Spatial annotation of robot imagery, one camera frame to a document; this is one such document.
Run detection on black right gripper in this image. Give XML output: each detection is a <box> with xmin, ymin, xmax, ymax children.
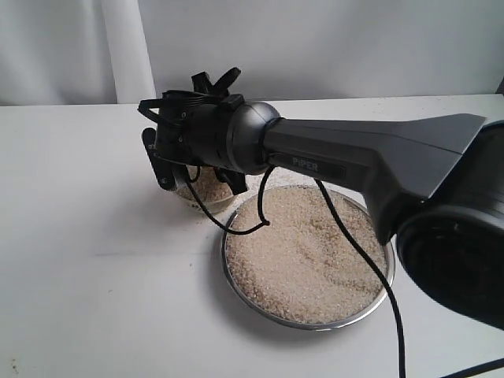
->
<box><xmin>155</xmin><ymin>92</ymin><xmax>248</xmax><ymax>195</ymax></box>

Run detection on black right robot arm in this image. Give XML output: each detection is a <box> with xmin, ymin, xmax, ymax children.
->
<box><xmin>139</xmin><ymin>91</ymin><xmax>503</xmax><ymax>328</ymax></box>

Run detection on cream ceramic rice bowl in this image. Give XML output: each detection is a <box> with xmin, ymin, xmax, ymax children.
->
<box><xmin>187</xmin><ymin>166</ymin><xmax>236</xmax><ymax>214</ymax></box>

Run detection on round steel rice tray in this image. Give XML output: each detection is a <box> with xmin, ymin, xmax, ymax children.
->
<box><xmin>221</xmin><ymin>185</ymin><xmax>387</xmax><ymax>331</ymax></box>

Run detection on white backdrop curtain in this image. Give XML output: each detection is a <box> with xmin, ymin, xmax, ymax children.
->
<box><xmin>1</xmin><ymin>1</ymin><xmax>503</xmax><ymax>106</ymax></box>

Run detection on black camera cable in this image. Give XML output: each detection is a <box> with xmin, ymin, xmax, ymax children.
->
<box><xmin>137</xmin><ymin>67</ymin><xmax>504</xmax><ymax>378</ymax></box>

